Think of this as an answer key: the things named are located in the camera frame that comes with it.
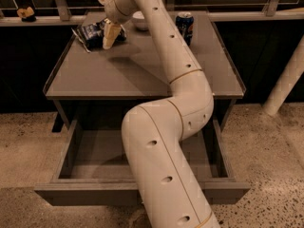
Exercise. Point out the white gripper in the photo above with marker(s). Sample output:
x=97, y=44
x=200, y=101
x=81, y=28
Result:
x=109, y=8

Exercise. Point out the blue chip bag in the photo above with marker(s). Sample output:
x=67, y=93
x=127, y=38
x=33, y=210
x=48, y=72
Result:
x=91, y=36

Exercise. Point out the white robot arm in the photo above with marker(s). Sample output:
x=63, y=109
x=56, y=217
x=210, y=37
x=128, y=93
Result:
x=152, y=131

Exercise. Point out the grey cabinet with top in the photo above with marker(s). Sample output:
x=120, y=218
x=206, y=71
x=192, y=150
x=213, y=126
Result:
x=132, y=70

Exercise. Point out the open grey top drawer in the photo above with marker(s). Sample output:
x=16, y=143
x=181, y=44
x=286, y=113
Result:
x=93, y=169

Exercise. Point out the white ceramic bowl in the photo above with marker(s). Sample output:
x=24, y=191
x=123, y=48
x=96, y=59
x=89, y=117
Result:
x=138, y=21

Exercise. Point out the blue soda can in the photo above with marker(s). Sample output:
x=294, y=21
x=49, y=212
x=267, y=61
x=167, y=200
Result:
x=185, y=22

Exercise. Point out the small yellow object on ledge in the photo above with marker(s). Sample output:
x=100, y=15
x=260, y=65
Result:
x=26, y=14

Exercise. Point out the metal window railing ledge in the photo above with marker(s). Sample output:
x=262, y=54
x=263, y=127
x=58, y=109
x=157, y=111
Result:
x=71, y=12

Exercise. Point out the white diagonal pole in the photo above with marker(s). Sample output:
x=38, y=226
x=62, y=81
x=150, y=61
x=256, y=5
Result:
x=286, y=81

